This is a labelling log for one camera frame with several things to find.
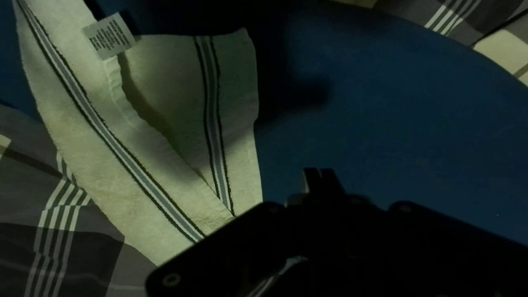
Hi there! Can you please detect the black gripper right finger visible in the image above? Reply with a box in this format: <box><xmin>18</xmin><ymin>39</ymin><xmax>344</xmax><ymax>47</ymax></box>
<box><xmin>320</xmin><ymin>167</ymin><xmax>528</xmax><ymax>297</ymax></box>

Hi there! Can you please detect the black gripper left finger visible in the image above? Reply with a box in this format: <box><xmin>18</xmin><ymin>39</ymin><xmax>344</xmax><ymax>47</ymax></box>
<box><xmin>145</xmin><ymin>167</ymin><xmax>326</xmax><ymax>297</ymax></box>

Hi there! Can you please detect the cream striped towel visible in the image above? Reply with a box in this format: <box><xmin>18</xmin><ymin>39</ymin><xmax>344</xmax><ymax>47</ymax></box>
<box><xmin>11</xmin><ymin>0</ymin><xmax>263</xmax><ymax>268</ymax></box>

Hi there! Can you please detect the blue mat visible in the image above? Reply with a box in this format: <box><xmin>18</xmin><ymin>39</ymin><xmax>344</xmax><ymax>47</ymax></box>
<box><xmin>0</xmin><ymin>0</ymin><xmax>528</xmax><ymax>247</ymax></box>

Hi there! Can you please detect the plaid comforter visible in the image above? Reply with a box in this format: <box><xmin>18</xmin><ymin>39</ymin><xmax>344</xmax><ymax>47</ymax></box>
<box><xmin>0</xmin><ymin>0</ymin><xmax>528</xmax><ymax>297</ymax></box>

